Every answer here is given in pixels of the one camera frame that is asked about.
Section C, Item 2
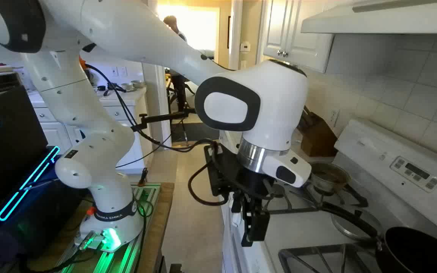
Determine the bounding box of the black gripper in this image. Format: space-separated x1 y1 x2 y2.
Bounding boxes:
230 169 275 249

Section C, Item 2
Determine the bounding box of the black pot with long handle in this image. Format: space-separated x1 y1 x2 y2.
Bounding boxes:
321 201 437 273

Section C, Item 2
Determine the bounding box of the black burner grate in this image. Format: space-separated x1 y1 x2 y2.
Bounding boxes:
277 243 382 273
265 181 370 217

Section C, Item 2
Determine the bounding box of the wooden table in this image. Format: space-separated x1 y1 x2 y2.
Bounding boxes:
25 181 175 273

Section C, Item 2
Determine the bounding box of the white gas stove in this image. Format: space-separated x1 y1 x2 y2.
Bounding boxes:
218 119 437 273

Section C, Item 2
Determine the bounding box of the person in grey shirt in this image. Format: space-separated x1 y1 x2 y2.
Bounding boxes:
162 14 192 113

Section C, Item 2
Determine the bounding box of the white range hood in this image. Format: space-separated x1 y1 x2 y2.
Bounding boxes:
300 0 437 37

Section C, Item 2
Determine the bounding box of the black laptop with blue lights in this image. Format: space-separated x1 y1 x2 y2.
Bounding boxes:
0 82 63 225

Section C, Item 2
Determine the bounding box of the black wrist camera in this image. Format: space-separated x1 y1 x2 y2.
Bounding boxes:
203 143 239 201

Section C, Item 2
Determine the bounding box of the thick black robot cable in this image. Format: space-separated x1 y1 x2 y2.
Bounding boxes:
83 63 227 208

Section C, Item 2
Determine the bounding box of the green-lit metal rail frame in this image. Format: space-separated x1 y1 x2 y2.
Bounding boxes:
60 184 162 273

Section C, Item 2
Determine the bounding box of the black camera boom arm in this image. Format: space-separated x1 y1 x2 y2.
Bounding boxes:
130 111 197 134

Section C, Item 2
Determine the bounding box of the white wall cabinet with knobs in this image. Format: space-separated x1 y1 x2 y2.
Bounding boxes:
260 0 336 75

